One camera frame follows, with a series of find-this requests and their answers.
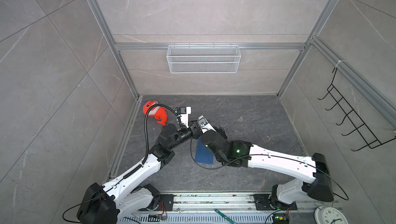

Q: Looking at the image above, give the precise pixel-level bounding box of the blue envelope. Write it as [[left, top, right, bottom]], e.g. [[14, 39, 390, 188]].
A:
[[194, 137, 214, 165]]

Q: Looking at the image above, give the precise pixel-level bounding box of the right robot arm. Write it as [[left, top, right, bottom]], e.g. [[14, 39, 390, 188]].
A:
[[193, 128, 337, 209]]

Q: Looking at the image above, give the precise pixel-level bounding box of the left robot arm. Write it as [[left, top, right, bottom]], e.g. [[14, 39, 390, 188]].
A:
[[76, 104, 212, 224]]

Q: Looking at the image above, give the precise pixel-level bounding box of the red plush toy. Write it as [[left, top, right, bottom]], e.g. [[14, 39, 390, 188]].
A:
[[143, 100, 168, 126]]

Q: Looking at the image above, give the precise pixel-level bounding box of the white analog clock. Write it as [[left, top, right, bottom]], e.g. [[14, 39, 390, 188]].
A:
[[314, 206, 349, 224]]

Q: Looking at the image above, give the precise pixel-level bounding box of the white wire basket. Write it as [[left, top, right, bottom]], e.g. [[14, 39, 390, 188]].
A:
[[167, 45, 241, 74]]

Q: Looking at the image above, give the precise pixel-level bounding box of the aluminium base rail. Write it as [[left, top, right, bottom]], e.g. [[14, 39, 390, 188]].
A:
[[119, 192, 322, 224]]

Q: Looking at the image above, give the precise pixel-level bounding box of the black wire hook rack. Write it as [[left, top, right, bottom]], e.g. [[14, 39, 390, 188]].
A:
[[318, 68, 396, 152]]

